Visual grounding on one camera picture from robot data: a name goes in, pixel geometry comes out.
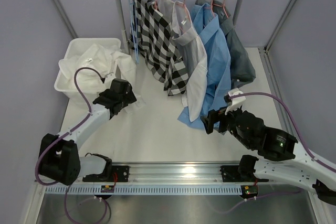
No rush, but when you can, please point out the light grey white shirt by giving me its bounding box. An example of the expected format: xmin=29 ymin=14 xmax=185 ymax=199
xmin=159 ymin=0 xmax=208 ymax=128

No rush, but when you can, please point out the aluminium frame post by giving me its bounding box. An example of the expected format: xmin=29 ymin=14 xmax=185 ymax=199
xmin=264 ymin=0 xmax=298 ymax=53
xmin=51 ymin=0 xmax=78 ymax=39

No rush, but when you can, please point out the left aluminium frame post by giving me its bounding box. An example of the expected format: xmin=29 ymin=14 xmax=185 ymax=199
xmin=51 ymin=0 xmax=78 ymax=39

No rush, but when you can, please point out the purple cable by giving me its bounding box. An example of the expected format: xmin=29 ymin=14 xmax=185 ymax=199
xmin=34 ymin=67 xmax=106 ymax=185
xmin=227 ymin=92 xmax=336 ymax=172

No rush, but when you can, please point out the black white checkered shirt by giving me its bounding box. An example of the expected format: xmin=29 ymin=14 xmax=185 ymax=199
xmin=129 ymin=0 xmax=188 ymax=96

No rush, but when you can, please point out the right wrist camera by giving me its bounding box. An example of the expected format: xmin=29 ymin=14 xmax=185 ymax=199
xmin=224 ymin=88 xmax=246 ymax=115

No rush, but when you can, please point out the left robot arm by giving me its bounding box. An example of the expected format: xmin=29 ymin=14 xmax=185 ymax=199
xmin=35 ymin=79 xmax=137 ymax=186

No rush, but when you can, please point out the light blue slotted cable duct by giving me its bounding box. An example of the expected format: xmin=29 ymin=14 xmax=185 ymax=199
xmin=46 ymin=184 xmax=242 ymax=195

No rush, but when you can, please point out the dark grey shirt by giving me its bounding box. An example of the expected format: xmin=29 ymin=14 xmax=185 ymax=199
xmin=195 ymin=0 xmax=256 ymax=89

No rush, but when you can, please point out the blue wire hanger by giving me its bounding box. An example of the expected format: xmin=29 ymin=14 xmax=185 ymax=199
xmin=128 ymin=0 xmax=139 ymax=64

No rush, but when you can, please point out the blue shirt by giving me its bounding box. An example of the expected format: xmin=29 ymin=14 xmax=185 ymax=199
xmin=191 ymin=3 xmax=231 ymax=116

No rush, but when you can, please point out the right aluminium frame post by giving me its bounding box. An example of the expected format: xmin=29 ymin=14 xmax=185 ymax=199
xmin=264 ymin=0 xmax=298 ymax=53

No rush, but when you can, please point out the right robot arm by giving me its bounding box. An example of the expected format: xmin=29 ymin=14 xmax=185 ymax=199
xmin=201 ymin=108 xmax=335 ymax=205

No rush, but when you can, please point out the aluminium mounting rail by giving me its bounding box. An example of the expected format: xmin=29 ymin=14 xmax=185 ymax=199
xmin=34 ymin=161 xmax=320 ymax=187

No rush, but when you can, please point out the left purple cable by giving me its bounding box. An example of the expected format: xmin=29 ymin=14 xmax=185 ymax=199
xmin=34 ymin=67 xmax=106 ymax=185

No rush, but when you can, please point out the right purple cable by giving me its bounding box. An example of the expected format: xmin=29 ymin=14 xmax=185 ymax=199
xmin=227 ymin=92 xmax=336 ymax=172

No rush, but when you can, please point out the white plastic basket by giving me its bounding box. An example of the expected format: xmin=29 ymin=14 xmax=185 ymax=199
xmin=54 ymin=38 xmax=121 ymax=108

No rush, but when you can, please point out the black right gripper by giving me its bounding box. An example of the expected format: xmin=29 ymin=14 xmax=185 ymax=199
xmin=199 ymin=102 xmax=253 ymax=149

